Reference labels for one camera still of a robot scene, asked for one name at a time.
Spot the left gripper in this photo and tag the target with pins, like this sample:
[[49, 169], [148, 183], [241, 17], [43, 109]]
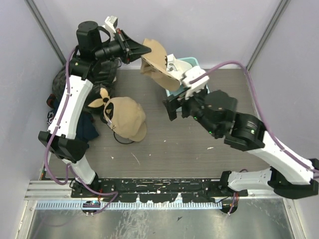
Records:
[[131, 50]]

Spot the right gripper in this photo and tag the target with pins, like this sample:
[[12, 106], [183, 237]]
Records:
[[172, 102]]

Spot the white cap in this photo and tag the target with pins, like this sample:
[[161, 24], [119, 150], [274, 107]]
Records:
[[176, 67]]

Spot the black floral fleece blanket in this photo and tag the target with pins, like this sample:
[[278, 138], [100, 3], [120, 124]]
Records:
[[106, 78]]

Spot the tan cap black logo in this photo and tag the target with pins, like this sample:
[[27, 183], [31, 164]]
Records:
[[125, 117]]

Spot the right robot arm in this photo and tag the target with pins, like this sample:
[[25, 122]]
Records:
[[289, 175]]

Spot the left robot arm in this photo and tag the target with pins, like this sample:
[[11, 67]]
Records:
[[95, 44]]

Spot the teal plastic bin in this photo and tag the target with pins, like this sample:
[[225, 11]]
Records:
[[193, 62]]

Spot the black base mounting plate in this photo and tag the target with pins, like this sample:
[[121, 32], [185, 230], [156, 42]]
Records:
[[163, 189]]

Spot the navy jersey garment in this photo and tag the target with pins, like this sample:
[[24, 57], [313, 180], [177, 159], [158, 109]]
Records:
[[85, 130]]

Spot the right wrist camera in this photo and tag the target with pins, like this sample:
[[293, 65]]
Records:
[[195, 80]]

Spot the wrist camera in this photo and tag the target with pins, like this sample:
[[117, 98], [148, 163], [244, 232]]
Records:
[[110, 23], [195, 80]]

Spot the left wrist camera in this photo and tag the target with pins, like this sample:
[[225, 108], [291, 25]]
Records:
[[110, 23]]

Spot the aluminium front rail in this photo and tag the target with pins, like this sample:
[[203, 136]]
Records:
[[48, 189]]

